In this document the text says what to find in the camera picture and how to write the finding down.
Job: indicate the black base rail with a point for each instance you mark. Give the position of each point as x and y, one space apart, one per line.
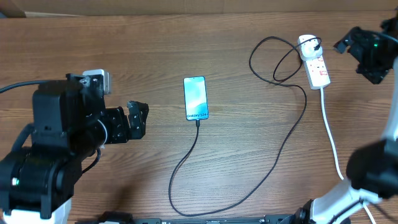
119 218

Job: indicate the white power strip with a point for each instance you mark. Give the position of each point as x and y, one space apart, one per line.
317 73

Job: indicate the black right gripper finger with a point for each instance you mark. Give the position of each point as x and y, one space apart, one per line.
345 42
374 73

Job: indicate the dark Samsung Galaxy smartphone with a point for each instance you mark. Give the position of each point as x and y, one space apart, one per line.
196 103

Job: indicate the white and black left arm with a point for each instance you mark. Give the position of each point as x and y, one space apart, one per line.
71 123

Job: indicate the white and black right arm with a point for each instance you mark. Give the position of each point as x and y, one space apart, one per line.
371 172

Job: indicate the white USB wall charger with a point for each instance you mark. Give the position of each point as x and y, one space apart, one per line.
310 47

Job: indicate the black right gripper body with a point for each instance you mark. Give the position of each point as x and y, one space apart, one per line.
363 50

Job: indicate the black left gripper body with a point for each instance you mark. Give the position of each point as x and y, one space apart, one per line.
117 129

